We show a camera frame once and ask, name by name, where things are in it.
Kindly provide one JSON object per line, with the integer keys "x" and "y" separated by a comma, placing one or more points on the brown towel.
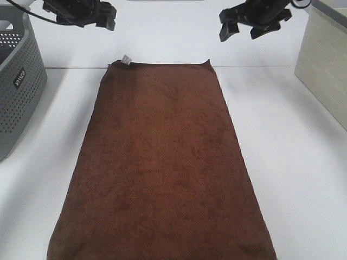
{"x": 160, "y": 174}

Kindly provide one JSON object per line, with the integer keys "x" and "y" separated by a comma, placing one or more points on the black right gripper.
{"x": 263, "y": 15}

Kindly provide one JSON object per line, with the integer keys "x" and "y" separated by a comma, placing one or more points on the white towel label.
{"x": 126, "y": 60}

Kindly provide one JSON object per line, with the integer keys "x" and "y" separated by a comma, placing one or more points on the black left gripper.
{"x": 81, "y": 13}

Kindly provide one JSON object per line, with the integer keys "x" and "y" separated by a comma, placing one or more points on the grey perforated plastic basket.
{"x": 23, "y": 76}

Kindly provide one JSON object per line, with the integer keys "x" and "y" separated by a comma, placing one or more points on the beige storage box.
{"x": 321, "y": 63}

